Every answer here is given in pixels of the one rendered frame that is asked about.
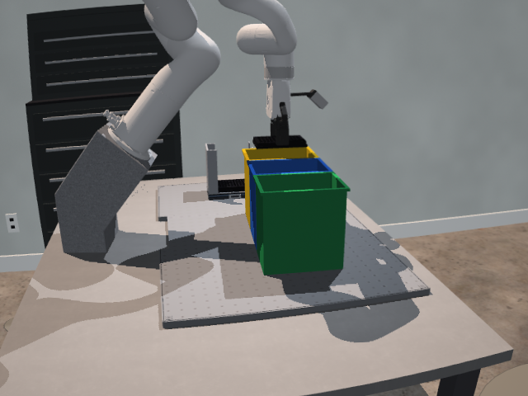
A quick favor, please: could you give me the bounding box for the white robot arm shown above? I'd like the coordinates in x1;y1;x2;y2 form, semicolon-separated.
103;0;297;160

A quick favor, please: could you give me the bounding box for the green bin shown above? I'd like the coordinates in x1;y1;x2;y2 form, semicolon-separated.
253;172;350;275

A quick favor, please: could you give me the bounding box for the yellow bin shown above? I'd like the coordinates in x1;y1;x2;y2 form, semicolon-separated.
242;146;319;229

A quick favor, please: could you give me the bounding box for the blue bin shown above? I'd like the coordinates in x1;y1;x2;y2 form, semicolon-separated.
247;158;333;249

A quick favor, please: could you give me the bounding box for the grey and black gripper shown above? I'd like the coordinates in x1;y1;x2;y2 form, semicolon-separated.
264;78;295;145

